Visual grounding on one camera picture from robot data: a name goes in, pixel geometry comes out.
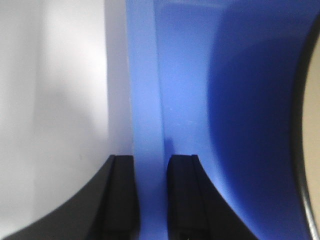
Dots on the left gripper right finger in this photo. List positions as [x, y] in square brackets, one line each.
[196, 210]

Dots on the beige plate with black rim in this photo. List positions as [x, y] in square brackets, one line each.
[305, 130]

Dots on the blue plastic tray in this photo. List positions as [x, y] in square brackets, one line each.
[215, 78]

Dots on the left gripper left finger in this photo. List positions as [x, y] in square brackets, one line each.
[106, 208]

